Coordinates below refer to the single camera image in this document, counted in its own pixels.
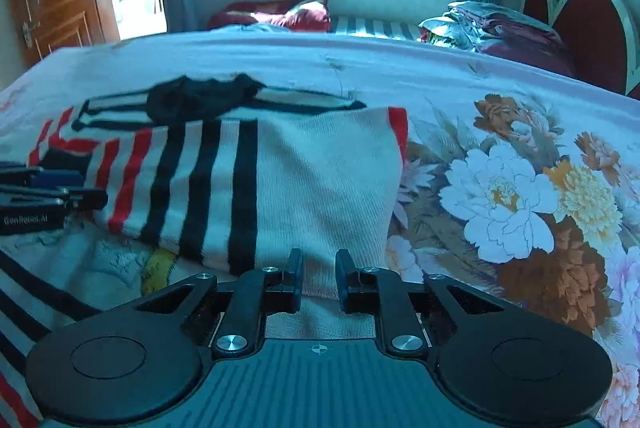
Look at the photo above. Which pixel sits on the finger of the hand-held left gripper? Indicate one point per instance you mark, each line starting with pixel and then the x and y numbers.
pixel 55 179
pixel 75 199

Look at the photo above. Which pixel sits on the striped mattress sheet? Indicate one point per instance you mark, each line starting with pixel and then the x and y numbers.
pixel 370 27

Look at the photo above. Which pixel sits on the striped knit sweater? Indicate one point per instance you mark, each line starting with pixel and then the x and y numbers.
pixel 310 168

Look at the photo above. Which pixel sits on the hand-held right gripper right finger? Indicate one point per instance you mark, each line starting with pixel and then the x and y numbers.
pixel 343 282

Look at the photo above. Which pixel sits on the dark red pillow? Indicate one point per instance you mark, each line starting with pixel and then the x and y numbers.
pixel 270 14

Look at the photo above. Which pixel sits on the stack of folded bedding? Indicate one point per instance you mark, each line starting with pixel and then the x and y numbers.
pixel 500 28

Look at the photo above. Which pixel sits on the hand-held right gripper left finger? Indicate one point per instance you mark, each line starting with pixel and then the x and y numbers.
pixel 295 280

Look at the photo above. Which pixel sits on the red heart-shaped headboard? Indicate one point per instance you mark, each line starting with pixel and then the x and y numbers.
pixel 590 23

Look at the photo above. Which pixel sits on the light blue cloth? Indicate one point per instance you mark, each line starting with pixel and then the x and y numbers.
pixel 262 27

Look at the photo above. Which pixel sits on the floral bed sheet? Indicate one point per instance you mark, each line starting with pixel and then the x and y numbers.
pixel 500 188

